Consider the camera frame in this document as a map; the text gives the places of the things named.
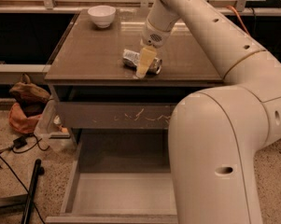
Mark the black metal stand leg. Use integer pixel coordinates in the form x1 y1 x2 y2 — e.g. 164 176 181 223
21 159 44 224

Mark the orange cable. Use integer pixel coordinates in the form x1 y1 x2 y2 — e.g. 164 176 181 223
226 5 251 36

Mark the black power adapter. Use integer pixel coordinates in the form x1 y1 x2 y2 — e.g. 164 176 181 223
13 136 27 149

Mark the grey drawer cabinet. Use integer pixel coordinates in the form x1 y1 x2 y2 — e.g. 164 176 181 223
45 8 222 141

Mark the silver redbull can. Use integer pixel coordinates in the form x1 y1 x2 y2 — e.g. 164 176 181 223
122 49 162 75

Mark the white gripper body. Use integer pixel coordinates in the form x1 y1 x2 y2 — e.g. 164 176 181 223
141 20 171 49

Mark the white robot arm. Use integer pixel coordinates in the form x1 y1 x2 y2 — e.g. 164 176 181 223
140 0 281 224

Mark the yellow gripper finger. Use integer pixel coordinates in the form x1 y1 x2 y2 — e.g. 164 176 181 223
136 46 157 78

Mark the black floor cable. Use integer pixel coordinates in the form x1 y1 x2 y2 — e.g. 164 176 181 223
0 133 50 224

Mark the white ceramic bowl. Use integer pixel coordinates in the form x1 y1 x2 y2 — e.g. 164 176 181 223
88 6 116 28

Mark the clear plastic bin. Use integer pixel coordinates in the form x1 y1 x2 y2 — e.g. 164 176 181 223
34 100 75 152

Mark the open grey middle drawer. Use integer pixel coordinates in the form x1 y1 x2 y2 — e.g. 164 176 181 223
46 130 177 224

